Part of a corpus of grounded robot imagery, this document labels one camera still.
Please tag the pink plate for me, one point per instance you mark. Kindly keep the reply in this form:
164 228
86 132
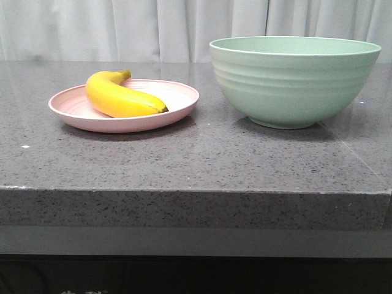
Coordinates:
74 109

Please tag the white curtain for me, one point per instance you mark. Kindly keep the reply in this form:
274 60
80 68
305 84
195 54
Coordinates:
176 31

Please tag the yellow banana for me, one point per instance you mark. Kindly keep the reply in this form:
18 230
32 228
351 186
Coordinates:
106 94

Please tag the green ribbed bowl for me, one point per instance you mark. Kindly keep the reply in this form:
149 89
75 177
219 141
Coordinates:
291 82

